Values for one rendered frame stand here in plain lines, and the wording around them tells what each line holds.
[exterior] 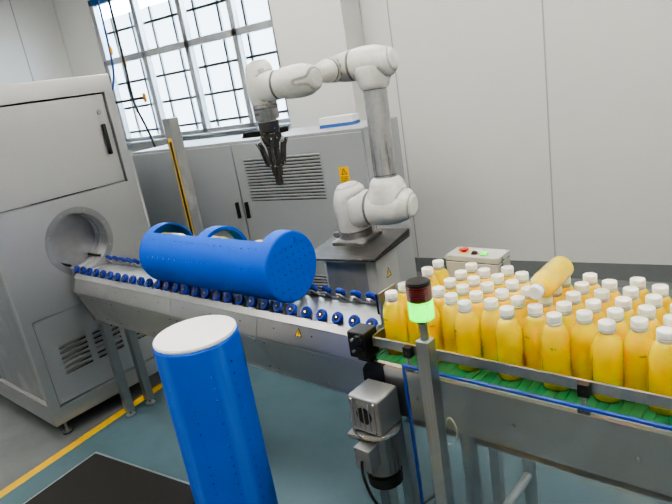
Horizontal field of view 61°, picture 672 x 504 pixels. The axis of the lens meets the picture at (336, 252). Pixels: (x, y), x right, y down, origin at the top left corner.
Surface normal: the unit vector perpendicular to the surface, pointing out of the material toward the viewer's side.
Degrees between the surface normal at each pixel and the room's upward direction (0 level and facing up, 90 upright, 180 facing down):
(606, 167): 90
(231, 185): 90
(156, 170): 90
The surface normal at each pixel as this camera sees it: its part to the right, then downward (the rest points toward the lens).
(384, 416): 0.76, 0.07
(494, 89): -0.51, 0.32
